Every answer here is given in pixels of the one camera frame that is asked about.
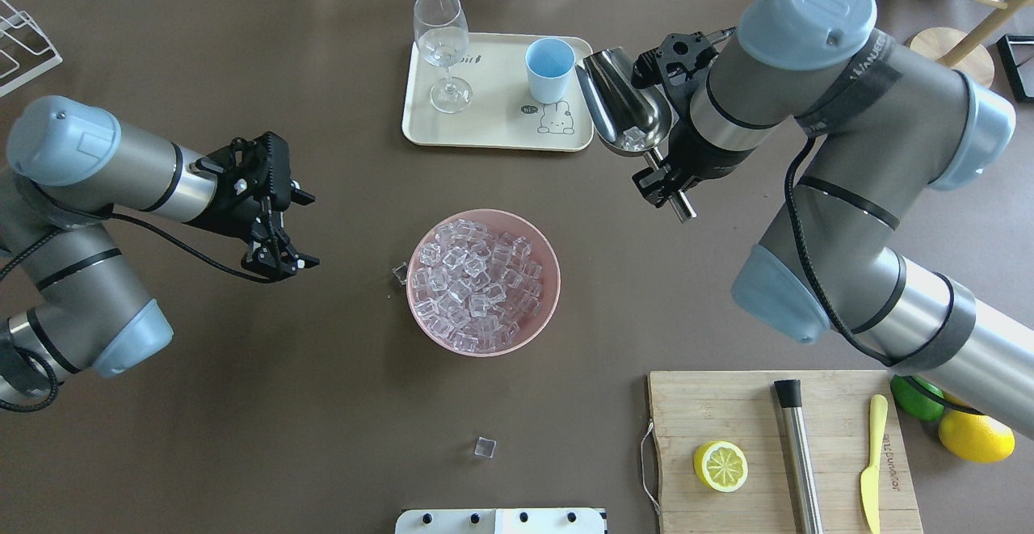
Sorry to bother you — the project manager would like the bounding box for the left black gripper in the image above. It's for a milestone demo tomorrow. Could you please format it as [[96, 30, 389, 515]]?
[[191, 132, 321, 281]]

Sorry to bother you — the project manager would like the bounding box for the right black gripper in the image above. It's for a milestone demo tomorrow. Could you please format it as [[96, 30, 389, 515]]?
[[632, 30, 754, 196]]

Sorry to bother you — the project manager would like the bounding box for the metal ice scoop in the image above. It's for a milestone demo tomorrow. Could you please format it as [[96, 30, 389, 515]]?
[[575, 47, 682, 174]]

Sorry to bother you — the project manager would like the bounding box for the pink bowl of ice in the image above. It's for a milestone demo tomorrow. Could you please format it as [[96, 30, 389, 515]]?
[[406, 209, 561, 357]]

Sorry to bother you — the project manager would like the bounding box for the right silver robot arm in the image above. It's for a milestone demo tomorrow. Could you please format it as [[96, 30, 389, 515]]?
[[633, 0, 1032, 437]]

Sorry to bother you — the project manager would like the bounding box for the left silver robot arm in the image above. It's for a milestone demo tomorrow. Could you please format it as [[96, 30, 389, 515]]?
[[2, 95, 320, 413]]

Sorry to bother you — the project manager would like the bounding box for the loose ice cube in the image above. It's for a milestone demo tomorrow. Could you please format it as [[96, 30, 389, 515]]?
[[391, 262, 410, 287], [473, 437, 498, 458]]

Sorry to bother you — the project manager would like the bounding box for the light blue cup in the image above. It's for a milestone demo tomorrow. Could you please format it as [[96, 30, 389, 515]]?
[[525, 37, 576, 103]]

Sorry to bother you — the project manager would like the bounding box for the wooden cup tree stand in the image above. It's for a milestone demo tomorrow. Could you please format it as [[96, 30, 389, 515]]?
[[907, 0, 1032, 88]]

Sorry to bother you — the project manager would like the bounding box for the cream serving tray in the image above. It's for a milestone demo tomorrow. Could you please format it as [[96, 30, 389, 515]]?
[[401, 32, 595, 153]]

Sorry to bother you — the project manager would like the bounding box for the clear wine glass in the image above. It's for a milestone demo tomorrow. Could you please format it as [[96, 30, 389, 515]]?
[[413, 0, 473, 114]]

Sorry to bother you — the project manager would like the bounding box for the white dish rack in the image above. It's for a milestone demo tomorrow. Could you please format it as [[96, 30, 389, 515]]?
[[1, 0, 63, 97]]

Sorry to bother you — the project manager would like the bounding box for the black glass holder tray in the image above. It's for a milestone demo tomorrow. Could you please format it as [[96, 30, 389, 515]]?
[[996, 34, 1033, 103]]

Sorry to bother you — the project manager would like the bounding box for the steel muddler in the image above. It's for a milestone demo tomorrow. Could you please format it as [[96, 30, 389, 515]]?
[[773, 379, 825, 533]]

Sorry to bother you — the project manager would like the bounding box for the bamboo cutting board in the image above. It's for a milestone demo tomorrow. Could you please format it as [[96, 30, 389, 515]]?
[[647, 370, 891, 533]]

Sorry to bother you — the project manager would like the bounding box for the half lemon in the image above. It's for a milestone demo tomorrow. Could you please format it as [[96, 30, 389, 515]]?
[[693, 439, 749, 493]]

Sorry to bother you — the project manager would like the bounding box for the green lime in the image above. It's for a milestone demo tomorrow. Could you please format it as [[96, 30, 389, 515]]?
[[890, 376, 944, 423]]

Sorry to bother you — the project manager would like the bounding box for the yellow plastic knife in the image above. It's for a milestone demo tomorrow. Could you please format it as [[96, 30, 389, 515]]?
[[860, 394, 889, 533]]

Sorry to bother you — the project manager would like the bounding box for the yellow lemon right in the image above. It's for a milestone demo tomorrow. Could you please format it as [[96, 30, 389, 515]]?
[[938, 411, 1015, 464]]

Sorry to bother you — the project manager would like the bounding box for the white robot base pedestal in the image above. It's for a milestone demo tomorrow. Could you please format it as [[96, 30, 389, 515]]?
[[394, 507, 609, 533]]

